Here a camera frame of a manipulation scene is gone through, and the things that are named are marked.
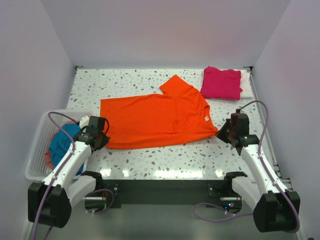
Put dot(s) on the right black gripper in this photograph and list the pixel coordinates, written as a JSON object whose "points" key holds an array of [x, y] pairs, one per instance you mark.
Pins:
{"points": [[220, 134]]}

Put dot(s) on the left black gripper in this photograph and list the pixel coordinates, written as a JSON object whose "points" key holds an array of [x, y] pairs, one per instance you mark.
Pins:
{"points": [[104, 141]]}

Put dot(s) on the orange t-shirt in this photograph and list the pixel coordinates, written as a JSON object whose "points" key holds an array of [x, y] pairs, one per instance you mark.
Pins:
{"points": [[179, 115]]}

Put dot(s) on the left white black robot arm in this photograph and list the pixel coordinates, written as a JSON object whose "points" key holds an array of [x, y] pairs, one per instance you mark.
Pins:
{"points": [[50, 202]]}

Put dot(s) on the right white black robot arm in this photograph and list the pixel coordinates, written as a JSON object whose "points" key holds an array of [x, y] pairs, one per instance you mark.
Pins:
{"points": [[274, 207]]}

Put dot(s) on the blue t-shirt in basket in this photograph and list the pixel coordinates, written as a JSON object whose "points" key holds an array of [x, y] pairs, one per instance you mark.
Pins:
{"points": [[65, 145]]}

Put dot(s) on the pink garment in basket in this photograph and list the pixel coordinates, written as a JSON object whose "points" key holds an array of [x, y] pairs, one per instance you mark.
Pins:
{"points": [[50, 157]]}

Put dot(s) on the folded magenta t-shirt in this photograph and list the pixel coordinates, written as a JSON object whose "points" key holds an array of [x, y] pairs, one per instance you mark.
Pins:
{"points": [[221, 84]]}

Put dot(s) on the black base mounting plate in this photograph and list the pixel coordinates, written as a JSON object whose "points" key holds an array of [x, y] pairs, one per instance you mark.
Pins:
{"points": [[164, 192]]}

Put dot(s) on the folded white t-shirt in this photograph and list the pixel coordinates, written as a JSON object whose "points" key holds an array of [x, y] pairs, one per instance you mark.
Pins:
{"points": [[245, 85]]}

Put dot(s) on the white plastic laundry basket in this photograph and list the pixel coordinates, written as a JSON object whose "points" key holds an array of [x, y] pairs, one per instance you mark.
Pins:
{"points": [[37, 168]]}

